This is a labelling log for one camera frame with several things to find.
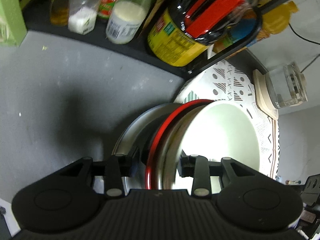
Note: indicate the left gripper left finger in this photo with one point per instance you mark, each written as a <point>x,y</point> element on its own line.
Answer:
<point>113,170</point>

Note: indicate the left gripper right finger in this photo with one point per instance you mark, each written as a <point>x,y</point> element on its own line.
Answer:
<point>200,169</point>

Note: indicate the white plate Bakery print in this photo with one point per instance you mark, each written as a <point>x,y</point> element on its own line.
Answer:
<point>135,134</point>

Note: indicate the pale green bowl front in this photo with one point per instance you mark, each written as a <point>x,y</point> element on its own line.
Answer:
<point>171,150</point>

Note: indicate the pale green bowl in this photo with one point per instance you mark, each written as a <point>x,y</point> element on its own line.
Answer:
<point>171,150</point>
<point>221,129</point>

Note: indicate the red and black bowl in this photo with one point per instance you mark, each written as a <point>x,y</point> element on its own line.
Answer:
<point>155,139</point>

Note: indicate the pale green bowl back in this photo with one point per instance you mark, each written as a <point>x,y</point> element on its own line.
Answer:
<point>221,129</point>

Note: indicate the patterned table cloth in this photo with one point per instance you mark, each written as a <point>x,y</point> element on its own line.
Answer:
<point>222,81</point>

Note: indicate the cream kettle base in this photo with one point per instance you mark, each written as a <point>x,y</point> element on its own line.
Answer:
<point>262,96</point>

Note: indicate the glass electric kettle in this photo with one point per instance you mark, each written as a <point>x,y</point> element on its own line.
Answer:
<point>286,86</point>

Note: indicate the soy sauce jug yellow label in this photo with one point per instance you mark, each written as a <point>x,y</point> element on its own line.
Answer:
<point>189,27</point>

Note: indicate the white lidded seasoning jar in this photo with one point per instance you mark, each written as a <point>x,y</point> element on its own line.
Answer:
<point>124,22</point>

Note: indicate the orange juice bottle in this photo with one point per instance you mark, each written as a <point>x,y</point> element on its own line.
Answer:
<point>274,22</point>

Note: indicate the clear spice shaker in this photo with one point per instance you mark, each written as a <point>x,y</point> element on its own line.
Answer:
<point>82,15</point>

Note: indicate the green carton box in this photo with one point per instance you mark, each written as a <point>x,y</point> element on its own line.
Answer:
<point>13,29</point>

